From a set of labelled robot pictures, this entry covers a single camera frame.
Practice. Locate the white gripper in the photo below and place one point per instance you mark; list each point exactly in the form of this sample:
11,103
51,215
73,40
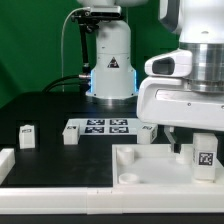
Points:
166,101

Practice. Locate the white square table top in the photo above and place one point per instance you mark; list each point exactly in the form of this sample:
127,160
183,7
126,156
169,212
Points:
153,164

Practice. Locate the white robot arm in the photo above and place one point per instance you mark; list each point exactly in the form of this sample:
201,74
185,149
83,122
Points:
194,25

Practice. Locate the white U-shaped fence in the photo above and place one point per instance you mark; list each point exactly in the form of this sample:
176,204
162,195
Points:
195,198

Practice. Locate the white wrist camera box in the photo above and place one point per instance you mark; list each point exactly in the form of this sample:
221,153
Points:
177,63

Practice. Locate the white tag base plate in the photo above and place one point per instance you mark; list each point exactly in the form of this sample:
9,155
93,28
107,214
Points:
105,126

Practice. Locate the black camera on stand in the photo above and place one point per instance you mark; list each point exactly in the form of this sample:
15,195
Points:
88,20

